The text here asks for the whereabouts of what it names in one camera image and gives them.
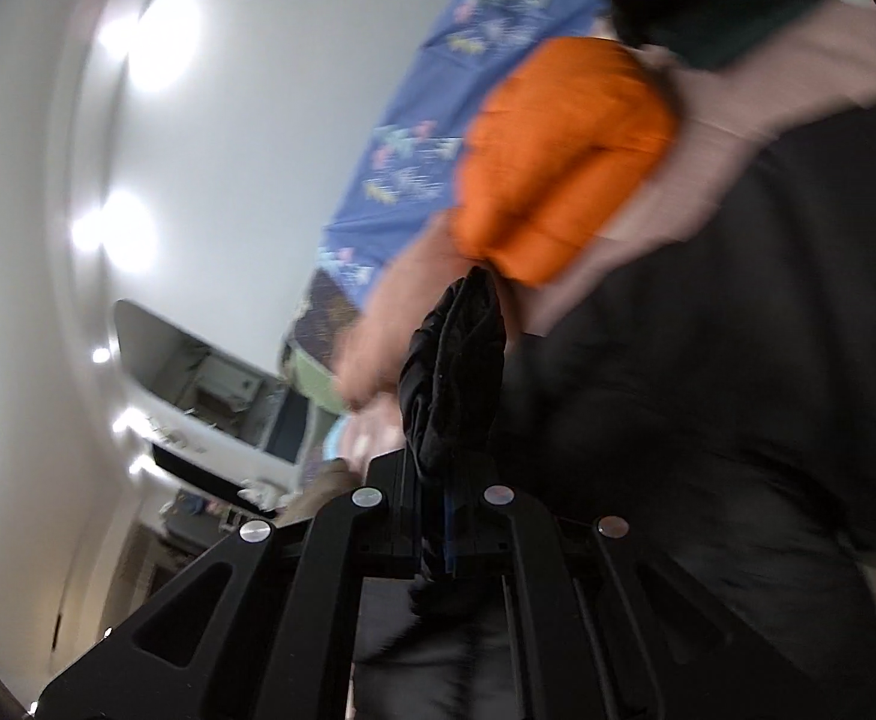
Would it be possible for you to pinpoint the grey fuzzy cloth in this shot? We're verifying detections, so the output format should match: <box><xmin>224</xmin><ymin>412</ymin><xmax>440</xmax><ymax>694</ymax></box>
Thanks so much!
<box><xmin>277</xmin><ymin>456</ymin><xmax>368</xmax><ymax>530</ymax></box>

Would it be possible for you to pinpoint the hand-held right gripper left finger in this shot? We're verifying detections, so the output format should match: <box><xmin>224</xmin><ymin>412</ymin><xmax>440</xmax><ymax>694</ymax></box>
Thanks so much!
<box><xmin>33</xmin><ymin>451</ymin><xmax>418</xmax><ymax>720</ymax></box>

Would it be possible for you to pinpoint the dark shelf unit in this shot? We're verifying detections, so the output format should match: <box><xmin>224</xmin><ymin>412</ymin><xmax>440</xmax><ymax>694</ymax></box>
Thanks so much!
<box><xmin>104</xmin><ymin>442</ymin><xmax>278</xmax><ymax>616</ymax></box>

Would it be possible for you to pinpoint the dark green garment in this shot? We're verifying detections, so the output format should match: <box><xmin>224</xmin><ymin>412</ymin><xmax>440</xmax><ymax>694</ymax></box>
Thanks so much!
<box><xmin>588</xmin><ymin>0</ymin><xmax>851</xmax><ymax>72</ymax></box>

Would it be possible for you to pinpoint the ceiling light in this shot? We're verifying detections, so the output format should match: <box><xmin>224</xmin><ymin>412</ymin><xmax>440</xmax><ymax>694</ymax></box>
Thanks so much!
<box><xmin>69</xmin><ymin>187</ymin><xmax>160</xmax><ymax>275</ymax></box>
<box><xmin>97</xmin><ymin>0</ymin><xmax>205</xmax><ymax>95</ymax></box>

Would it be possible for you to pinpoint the pink puffer jacket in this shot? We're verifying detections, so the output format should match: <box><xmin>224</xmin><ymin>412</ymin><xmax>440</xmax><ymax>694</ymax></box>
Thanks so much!
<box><xmin>333</xmin><ymin>0</ymin><xmax>876</xmax><ymax>466</ymax></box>

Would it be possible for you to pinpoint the green chair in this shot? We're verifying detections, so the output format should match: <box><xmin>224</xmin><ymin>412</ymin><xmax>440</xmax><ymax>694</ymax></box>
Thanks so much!
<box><xmin>284</xmin><ymin>349</ymin><xmax>350</xmax><ymax>415</ymax></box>

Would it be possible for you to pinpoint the black puffer jacket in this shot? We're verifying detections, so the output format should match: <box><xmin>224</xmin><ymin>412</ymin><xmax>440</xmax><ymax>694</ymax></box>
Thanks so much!
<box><xmin>352</xmin><ymin>101</ymin><xmax>876</xmax><ymax>720</ymax></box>

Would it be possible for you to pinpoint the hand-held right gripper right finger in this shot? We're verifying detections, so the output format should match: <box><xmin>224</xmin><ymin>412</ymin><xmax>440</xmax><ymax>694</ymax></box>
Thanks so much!
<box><xmin>438</xmin><ymin>484</ymin><xmax>844</xmax><ymax>720</ymax></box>

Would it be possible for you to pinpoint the orange puffer jacket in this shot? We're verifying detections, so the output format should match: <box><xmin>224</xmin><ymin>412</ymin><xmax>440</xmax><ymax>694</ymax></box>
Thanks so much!
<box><xmin>449</xmin><ymin>36</ymin><xmax>683</xmax><ymax>287</ymax></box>

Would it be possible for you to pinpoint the blue tree-print blanket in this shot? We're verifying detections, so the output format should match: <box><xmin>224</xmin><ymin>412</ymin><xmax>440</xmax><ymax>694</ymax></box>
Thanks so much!
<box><xmin>284</xmin><ymin>0</ymin><xmax>623</xmax><ymax>410</ymax></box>

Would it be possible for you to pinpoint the white wall niche shelf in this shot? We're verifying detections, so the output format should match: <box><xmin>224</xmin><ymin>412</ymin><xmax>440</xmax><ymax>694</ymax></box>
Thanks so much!
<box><xmin>110</xmin><ymin>298</ymin><xmax>311</xmax><ymax>470</ymax></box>

